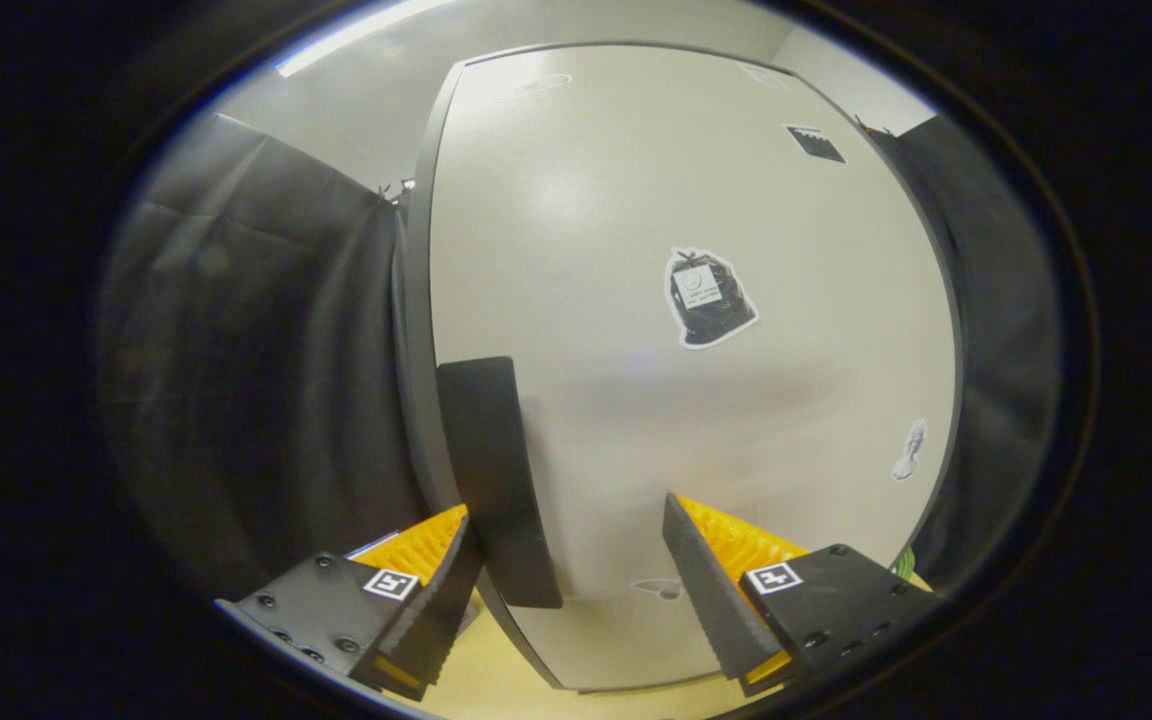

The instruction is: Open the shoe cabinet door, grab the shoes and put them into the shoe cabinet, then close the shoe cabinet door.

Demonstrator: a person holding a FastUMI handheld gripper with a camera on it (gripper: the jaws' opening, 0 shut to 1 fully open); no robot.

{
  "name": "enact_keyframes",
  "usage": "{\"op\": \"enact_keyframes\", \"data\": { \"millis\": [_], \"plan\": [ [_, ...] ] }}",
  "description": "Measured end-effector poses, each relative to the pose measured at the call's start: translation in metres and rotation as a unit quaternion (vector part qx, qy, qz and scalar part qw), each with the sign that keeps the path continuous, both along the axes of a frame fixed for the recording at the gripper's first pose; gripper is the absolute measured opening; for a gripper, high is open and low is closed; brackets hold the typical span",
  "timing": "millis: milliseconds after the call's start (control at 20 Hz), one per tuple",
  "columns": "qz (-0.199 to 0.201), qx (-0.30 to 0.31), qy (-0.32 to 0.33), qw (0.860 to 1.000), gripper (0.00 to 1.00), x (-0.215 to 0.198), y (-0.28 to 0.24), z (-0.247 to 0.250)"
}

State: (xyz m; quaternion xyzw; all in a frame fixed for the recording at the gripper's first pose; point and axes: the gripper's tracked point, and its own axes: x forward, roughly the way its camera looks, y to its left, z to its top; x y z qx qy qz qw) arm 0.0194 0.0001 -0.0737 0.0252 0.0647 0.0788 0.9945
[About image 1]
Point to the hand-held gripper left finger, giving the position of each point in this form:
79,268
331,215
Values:
336,610

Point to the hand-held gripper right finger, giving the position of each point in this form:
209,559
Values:
836,600

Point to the white shoe cabinet door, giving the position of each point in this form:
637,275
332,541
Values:
686,200

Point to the green striped object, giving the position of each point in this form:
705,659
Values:
904,563

